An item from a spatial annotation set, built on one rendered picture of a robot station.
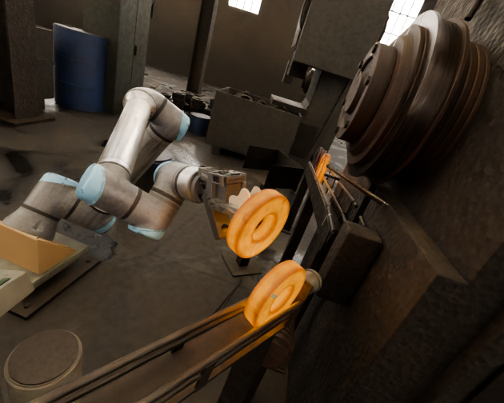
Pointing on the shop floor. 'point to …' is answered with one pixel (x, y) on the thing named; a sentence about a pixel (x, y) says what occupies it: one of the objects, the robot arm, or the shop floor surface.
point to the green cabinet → (120, 44)
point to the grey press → (329, 65)
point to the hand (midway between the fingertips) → (262, 216)
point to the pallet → (188, 103)
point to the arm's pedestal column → (54, 287)
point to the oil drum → (79, 69)
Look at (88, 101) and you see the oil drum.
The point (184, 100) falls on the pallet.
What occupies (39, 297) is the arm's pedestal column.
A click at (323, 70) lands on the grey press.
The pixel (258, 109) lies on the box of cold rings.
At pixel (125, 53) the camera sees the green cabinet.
